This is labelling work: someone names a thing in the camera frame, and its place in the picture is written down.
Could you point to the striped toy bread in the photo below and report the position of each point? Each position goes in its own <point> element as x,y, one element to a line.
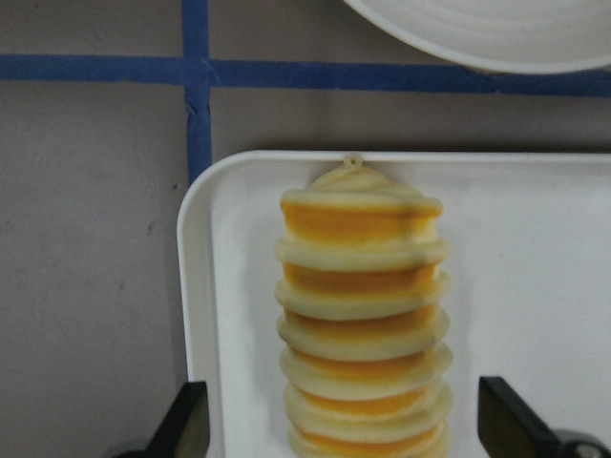
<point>362,324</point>

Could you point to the white rectangular tray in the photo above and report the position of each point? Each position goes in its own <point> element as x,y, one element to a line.
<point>529,300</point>

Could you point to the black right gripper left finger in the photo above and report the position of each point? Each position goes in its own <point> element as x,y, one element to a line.
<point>185,429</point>

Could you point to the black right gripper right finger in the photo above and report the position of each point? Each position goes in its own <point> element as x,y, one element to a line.
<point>508,428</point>

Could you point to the cream plate under lemon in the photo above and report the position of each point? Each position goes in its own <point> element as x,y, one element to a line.
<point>523,37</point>

